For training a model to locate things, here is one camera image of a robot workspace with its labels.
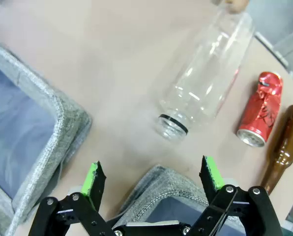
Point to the grey felt basket plastic label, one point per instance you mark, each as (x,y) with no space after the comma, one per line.
(63,123)

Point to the clear wide-mouth plastic bottle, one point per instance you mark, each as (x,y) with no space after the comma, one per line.
(205,73)

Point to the grey felt basket can label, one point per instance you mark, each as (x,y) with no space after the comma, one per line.
(166,186)

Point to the crushed red soda can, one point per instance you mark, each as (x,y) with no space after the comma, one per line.
(262,110)

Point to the brown glass bottle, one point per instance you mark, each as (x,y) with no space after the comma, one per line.
(289,137)

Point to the person's right hand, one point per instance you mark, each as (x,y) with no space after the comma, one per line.
(236,5)

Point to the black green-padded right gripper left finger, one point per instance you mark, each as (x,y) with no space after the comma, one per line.
(92,186)

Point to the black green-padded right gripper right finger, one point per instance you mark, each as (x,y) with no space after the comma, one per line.
(210,177)

